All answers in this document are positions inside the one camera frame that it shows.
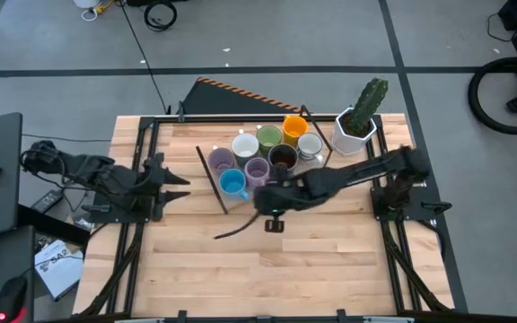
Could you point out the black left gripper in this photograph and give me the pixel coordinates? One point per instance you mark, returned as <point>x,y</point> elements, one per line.
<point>155,184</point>

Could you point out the black computer mouse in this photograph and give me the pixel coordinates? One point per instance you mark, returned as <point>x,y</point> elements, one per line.
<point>11,298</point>

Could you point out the lilac ribbed mug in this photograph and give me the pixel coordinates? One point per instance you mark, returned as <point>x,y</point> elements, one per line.
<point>221,161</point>
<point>256,171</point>

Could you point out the white hexagonal plant pot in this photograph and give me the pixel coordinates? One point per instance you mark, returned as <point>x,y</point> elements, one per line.
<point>344,141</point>

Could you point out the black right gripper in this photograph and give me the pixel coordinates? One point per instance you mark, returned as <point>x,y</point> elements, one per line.
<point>281,197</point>

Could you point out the yellow plug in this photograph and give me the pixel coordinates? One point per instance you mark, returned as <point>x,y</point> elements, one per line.
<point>103,6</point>

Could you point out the black metal rack wooden shelf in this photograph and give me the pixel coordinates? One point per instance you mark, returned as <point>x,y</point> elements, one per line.
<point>211,179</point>

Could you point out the black power adapter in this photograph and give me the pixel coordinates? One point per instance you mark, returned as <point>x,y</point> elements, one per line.
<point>47,201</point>

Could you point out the black mat orange striped edge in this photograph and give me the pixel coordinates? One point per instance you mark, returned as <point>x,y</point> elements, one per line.
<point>222,101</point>

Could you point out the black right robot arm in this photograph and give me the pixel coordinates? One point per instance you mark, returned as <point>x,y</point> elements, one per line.
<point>366,168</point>

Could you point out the light green ribbed mug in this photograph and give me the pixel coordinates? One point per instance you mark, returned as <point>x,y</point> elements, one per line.
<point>269,137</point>

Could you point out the blue brown glazed mug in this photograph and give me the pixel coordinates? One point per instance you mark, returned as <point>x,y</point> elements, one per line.
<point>283,156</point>

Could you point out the green cactus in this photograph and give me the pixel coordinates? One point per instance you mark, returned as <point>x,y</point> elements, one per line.
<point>368,101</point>

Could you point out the white mug blue leaf pattern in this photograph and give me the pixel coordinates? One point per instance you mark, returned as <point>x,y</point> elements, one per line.
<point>309,144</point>

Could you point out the bright blue mug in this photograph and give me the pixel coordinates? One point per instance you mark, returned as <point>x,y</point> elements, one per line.
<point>233,183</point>

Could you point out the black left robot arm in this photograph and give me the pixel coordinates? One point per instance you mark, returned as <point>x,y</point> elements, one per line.
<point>97,172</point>

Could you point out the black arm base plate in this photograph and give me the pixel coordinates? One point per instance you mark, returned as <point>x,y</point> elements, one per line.
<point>415,211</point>
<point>119,215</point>

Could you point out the white printed booklet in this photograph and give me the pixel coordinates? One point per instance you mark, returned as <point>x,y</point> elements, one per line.
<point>58,269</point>

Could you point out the black side table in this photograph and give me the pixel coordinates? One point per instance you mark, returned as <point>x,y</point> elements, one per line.
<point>11,255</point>

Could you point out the yellow mug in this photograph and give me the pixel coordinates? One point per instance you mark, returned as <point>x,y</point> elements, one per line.
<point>295,128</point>

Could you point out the white round object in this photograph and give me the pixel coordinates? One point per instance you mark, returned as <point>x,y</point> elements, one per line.
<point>85,3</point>

